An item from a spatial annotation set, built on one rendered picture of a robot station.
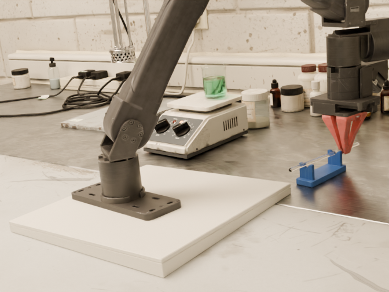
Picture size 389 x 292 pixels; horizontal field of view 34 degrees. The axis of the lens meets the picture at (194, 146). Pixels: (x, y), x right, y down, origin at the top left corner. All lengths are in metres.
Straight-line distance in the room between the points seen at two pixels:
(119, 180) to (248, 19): 0.90
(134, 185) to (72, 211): 0.11
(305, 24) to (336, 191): 0.73
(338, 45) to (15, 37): 1.64
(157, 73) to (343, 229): 0.35
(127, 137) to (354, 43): 0.40
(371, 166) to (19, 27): 1.65
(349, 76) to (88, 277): 0.54
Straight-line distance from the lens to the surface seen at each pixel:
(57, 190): 1.15
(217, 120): 1.27
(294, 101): 1.52
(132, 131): 0.93
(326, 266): 0.79
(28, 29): 2.43
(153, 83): 0.94
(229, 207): 0.92
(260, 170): 1.13
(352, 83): 1.08
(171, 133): 1.26
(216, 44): 1.82
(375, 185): 1.04
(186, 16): 0.95
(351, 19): 1.05
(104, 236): 0.87
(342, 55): 1.07
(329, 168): 1.09
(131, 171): 0.96
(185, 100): 1.34
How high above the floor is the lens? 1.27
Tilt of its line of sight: 16 degrees down
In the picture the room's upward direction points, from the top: 6 degrees counter-clockwise
